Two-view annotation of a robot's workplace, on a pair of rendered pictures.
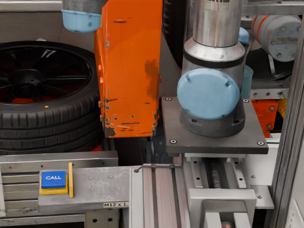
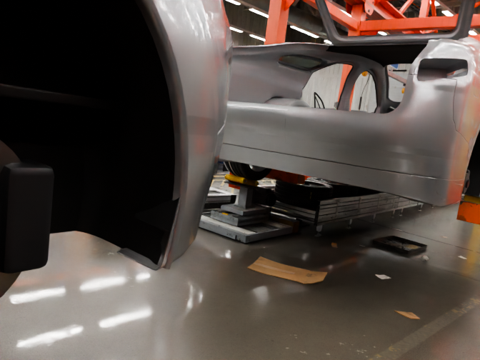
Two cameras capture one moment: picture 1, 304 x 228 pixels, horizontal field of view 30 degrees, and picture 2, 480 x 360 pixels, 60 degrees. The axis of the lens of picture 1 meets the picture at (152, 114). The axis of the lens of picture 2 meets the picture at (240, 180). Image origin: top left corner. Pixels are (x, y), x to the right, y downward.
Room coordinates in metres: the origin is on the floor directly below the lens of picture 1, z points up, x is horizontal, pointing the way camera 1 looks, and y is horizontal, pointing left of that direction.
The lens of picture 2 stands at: (5.01, -3.25, 1.04)
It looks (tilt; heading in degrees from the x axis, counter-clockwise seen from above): 7 degrees down; 138
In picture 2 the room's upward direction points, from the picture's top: 7 degrees clockwise
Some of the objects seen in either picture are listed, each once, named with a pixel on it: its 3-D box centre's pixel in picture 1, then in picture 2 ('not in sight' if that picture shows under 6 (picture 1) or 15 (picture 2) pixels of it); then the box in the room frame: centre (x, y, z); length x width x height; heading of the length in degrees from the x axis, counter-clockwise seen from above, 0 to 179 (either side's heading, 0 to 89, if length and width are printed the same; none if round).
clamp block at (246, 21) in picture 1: (238, 21); not in sight; (1.49, -0.23, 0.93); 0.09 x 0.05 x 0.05; 9
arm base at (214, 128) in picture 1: (214, 101); not in sight; (1.13, -0.14, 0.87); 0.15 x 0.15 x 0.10
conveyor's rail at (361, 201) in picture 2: not in sight; (364, 203); (2.20, 1.45, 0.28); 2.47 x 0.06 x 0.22; 99
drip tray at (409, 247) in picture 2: not in sight; (399, 243); (2.96, 1.01, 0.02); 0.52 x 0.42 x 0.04; 94
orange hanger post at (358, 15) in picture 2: not in sight; (345, 91); (1.25, 1.98, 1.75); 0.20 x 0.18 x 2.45; 9
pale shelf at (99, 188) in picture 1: (111, 187); not in sight; (1.36, 0.11, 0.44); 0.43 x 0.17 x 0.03; 99
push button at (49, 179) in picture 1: (53, 180); not in sight; (1.33, 0.28, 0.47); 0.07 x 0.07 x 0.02; 9
